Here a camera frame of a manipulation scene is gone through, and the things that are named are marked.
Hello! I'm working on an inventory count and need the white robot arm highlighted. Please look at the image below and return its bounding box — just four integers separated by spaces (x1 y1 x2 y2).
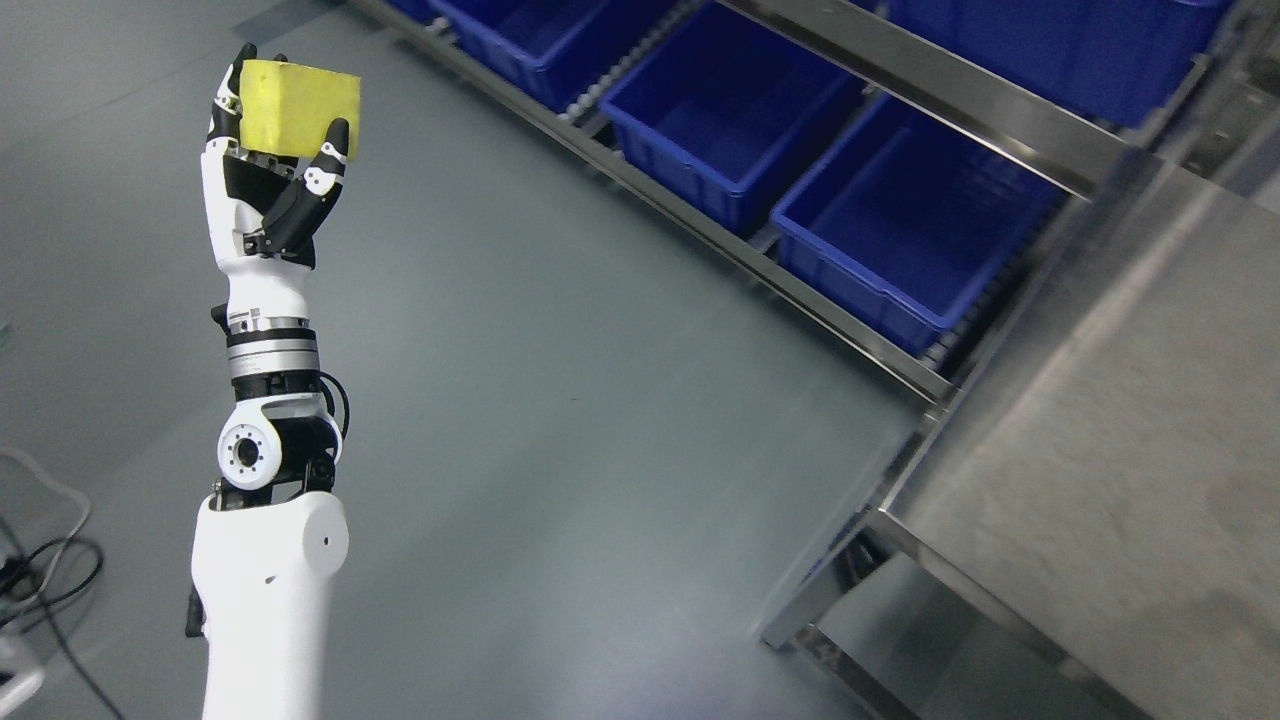
186 305 349 719

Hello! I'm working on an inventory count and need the blue bin lower right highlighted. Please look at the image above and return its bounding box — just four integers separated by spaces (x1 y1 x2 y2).
771 94 1062 356

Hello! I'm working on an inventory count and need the blue bin upper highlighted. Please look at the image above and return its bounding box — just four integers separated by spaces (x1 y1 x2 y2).
884 1 1231 128

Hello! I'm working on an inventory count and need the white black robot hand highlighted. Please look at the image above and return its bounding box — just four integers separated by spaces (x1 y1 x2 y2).
200 42 355 334

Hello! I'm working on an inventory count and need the stainless steel table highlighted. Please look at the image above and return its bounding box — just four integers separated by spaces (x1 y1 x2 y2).
759 154 1279 719

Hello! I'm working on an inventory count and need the metal shelf rack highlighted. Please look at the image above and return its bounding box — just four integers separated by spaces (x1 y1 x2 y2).
357 1 1277 406

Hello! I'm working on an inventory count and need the blue bin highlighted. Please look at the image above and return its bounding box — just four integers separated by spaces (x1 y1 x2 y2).
884 1 1231 128
771 94 1062 356
602 3 865 236

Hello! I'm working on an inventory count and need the blue bin lower left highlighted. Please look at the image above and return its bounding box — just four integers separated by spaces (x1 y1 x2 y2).
602 3 865 236

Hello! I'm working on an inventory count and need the grey floor cable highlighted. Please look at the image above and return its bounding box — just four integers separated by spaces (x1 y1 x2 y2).
0 447 93 601

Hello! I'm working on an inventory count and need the yellow foam block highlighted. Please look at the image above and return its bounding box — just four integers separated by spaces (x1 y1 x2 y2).
239 59 362 159

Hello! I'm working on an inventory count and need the black floor cable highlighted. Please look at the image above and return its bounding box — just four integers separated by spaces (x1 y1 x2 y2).
0 515 125 720

